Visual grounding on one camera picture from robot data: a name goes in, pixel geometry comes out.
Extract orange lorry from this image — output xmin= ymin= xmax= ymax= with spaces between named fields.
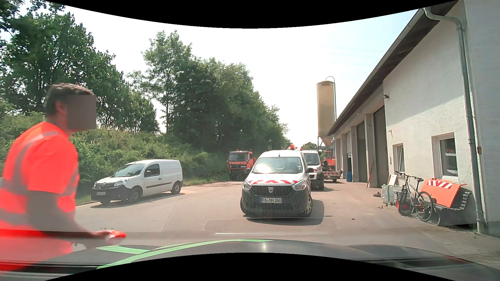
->
xmin=227 ymin=150 xmax=257 ymax=171

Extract white car with red chevrons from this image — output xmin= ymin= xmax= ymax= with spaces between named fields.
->
xmin=240 ymin=150 xmax=314 ymax=218

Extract white van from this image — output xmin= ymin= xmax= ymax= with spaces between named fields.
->
xmin=301 ymin=150 xmax=325 ymax=191
xmin=91 ymin=159 xmax=184 ymax=205

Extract beige silo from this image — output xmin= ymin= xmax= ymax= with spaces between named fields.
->
xmin=316 ymin=76 xmax=337 ymax=151

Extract orange machine on trailer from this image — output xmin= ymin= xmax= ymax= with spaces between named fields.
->
xmin=321 ymin=150 xmax=343 ymax=183

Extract grey asphalt yard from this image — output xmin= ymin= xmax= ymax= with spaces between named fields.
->
xmin=73 ymin=179 xmax=500 ymax=270

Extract car's own bonnet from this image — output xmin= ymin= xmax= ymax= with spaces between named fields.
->
xmin=0 ymin=230 xmax=500 ymax=278

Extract green bushes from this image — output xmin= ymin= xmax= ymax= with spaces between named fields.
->
xmin=0 ymin=111 xmax=229 ymax=192

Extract row of trees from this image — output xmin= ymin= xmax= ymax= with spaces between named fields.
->
xmin=0 ymin=0 xmax=291 ymax=157

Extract bicycle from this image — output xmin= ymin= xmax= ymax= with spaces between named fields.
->
xmin=394 ymin=171 xmax=435 ymax=222

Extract white building with garage doors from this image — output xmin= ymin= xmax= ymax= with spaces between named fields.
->
xmin=327 ymin=0 xmax=500 ymax=238

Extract orange board with chevrons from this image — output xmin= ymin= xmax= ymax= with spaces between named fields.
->
xmin=420 ymin=179 xmax=467 ymax=208

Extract person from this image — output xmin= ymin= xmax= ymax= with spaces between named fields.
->
xmin=0 ymin=83 xmax=127 ymax=271

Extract wooden bench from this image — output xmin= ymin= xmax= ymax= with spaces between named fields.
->
xmin=431 ymin=187 xmax=473 ymax=226

